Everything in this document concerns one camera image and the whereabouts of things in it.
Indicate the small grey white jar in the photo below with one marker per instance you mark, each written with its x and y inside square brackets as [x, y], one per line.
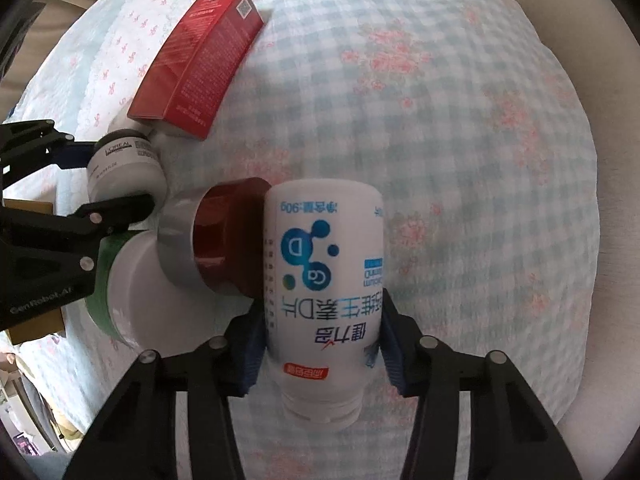
[122, 172]

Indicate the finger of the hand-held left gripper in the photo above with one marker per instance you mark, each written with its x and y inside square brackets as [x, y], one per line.
[107, 215]
[75, 155]

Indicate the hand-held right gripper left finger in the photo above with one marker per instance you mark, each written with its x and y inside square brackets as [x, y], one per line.
[251, 360]

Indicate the checked floral blanket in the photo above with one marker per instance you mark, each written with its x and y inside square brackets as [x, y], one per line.
[425, 160]

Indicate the beige mattress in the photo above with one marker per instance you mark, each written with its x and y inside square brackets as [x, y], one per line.
[617, 210]

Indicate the white bottle blue print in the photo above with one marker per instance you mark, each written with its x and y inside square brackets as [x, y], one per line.
[320, 285]

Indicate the red cardboard box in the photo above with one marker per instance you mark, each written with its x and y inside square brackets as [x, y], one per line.
[200, 60]

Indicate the white jar green band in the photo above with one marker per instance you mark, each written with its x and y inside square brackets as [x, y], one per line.
[145, 290]

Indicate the red jar silver lid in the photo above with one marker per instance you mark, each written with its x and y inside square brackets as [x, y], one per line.
[225, 240]

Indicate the pink bow print sheet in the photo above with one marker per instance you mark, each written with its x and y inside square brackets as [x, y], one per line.
[115, 35]

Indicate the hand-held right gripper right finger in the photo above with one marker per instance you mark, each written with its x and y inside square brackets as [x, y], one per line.
[394, 360]

